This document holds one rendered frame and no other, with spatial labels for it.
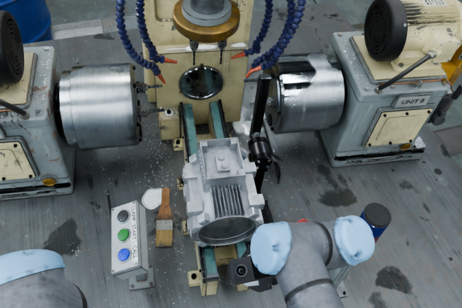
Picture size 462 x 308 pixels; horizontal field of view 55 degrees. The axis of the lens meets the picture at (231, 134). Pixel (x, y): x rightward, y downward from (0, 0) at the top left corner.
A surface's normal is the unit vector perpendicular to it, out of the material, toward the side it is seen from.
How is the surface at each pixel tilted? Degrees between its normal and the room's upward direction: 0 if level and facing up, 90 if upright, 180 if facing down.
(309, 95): 47
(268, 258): 68
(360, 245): 27
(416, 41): 80
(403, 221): 0
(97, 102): 36
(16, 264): 13
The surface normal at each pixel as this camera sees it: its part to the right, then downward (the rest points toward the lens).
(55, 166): 0.17, 0.77
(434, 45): -0.98, 0.08
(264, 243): -0.86, -0.08
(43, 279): 0.73, -0.59
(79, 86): 0.11, -0.44
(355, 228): 0.49, -0.40
